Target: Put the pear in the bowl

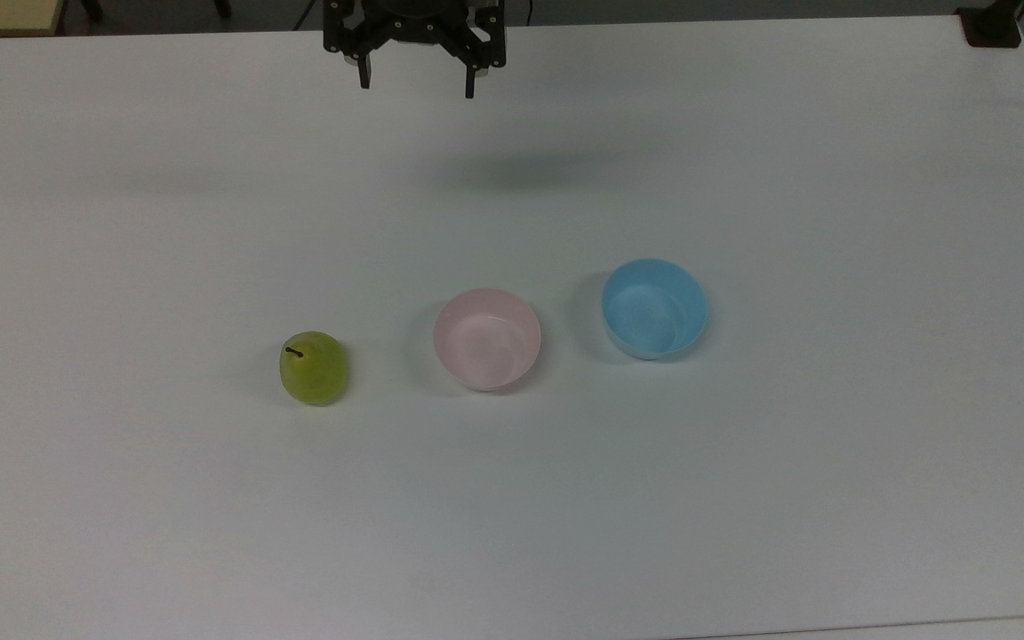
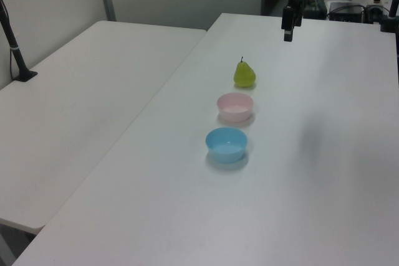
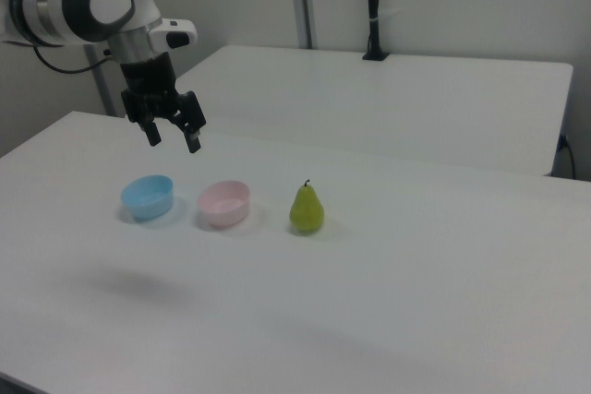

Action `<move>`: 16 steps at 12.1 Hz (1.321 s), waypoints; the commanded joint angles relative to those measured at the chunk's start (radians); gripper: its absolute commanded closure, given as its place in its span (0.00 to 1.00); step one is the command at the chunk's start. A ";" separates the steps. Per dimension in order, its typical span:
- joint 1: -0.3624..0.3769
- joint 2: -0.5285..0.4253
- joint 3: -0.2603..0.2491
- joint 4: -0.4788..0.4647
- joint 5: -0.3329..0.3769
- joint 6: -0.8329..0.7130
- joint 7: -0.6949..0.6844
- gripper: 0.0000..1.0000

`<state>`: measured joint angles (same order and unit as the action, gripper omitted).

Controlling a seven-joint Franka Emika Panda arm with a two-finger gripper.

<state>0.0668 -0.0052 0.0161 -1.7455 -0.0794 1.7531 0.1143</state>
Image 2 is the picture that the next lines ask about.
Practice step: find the green pear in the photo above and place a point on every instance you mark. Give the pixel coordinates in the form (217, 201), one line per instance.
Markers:
(244, 76)

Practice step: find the pink plastic bowl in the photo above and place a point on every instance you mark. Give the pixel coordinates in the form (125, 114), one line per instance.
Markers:
(235, 108)

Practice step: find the blue plastic bowl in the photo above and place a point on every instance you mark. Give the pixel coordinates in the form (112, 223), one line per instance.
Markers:
(226, 146)

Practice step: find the black electronics box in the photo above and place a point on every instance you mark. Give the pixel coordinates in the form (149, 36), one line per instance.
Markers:
(346, 11)

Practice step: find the white side table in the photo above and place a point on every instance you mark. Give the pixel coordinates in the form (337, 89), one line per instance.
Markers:
(78, 107)

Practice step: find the black clamp camera stand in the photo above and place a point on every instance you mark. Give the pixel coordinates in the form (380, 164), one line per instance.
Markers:
(390, 13)

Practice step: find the black camera stand pole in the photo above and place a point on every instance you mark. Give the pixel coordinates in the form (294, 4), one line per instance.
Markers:
(14, 48)

